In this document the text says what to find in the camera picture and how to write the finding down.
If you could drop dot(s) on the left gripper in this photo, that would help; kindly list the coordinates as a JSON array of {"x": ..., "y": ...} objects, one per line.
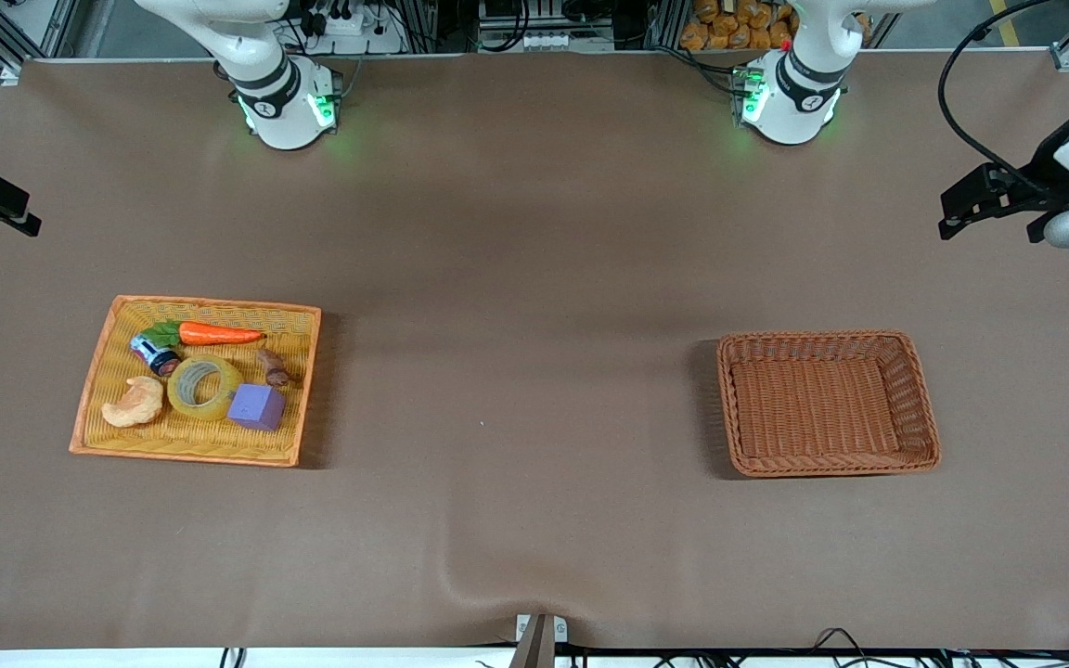
[{"x": 1045, "y": 173}]

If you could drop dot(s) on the yellow tape roll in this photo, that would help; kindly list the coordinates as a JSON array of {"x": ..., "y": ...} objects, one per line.
[{"x": 180, "y": 397}]

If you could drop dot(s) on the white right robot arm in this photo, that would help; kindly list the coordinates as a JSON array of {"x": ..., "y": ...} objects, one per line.
[{"x": 279, "y": 111}]

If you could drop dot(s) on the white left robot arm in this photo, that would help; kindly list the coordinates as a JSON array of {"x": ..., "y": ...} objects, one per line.
[{"x": 794, "y": 102}]

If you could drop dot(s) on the toy croissant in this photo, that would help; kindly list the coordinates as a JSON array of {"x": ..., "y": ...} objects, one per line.
[{"x": 135, "y": 404}]

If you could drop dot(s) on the orange toy carrot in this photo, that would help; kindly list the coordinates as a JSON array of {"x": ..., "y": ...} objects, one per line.
[{"x": 219, "y": 334}]

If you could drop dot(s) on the brown wicker basket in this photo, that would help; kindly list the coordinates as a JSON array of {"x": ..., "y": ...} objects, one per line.
[{"x": 813, "y": 408}]

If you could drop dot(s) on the yellow woven tray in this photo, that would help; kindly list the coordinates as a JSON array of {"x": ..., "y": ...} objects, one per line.
[{"x": 196, "y": 436}]

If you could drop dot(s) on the small brown toy piece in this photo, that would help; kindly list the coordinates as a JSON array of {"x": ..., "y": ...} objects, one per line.
[{"x": 273, "y": 367}]

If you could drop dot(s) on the pile of orange snacks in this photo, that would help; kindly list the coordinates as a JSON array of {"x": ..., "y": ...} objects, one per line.
[{"x": 729, "y": 28}]

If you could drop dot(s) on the purple foam cube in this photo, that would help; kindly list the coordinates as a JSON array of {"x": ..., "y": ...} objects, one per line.
[{"x": 256, "y": 408}]

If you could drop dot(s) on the large white power strip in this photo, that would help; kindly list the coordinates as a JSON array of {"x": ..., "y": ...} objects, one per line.
[{"x": 349, "y": 23}]

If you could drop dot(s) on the slim white power strip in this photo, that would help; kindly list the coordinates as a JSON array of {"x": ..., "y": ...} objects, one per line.
[{"x": 534, "y": 41}]

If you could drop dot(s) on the metal table edge bracket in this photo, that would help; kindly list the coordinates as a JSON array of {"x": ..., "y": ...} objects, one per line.
[{"x": 539, "y": 640}]

